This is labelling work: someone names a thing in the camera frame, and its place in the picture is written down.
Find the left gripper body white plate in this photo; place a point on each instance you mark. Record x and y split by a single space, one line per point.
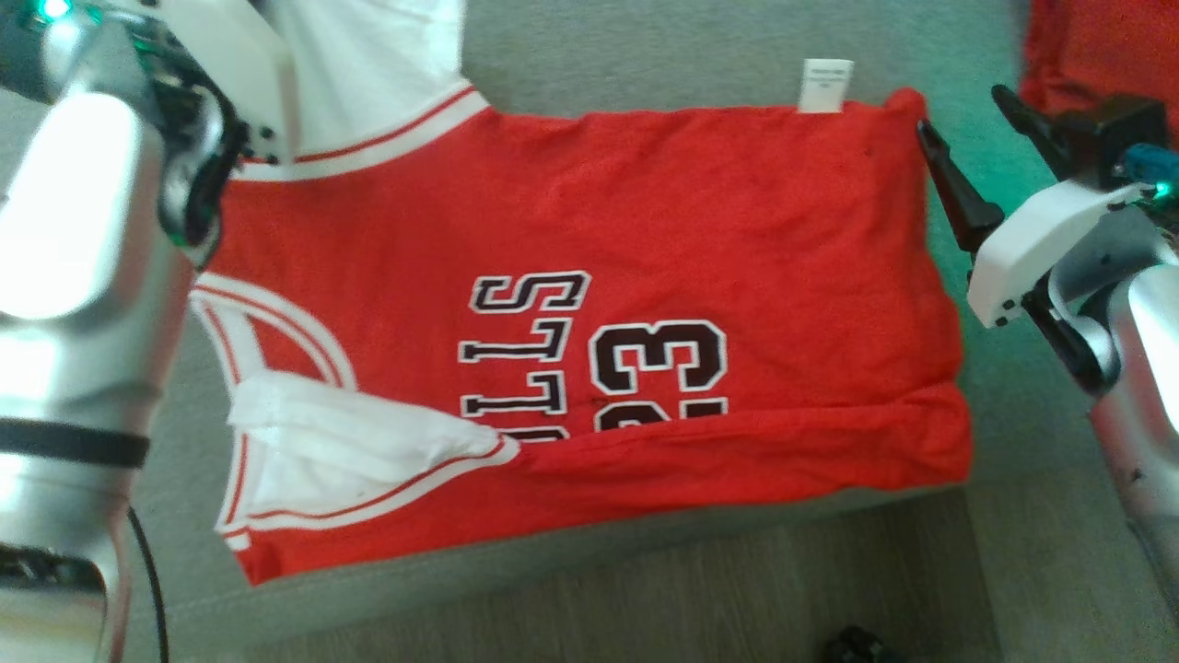
249 83

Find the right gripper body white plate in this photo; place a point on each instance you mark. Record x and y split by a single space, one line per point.
1041 239

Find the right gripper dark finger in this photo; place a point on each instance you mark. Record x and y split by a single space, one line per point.
1041 129
963 198

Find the red white jersey shorts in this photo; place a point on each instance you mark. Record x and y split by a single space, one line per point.
1096 46

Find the red white jersey shirt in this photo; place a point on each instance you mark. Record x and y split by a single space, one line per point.
737 230

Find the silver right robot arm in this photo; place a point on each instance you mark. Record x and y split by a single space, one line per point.
1142 368

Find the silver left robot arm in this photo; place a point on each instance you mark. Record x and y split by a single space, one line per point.
74 276

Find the grey fabric sofa seat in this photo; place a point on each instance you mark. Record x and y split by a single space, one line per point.
645 55

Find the small black floor object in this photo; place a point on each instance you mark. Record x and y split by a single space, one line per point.
857 646

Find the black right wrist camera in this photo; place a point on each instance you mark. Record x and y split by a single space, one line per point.
1119 129

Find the teal right camera connector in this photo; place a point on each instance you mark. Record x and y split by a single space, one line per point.
1147 161

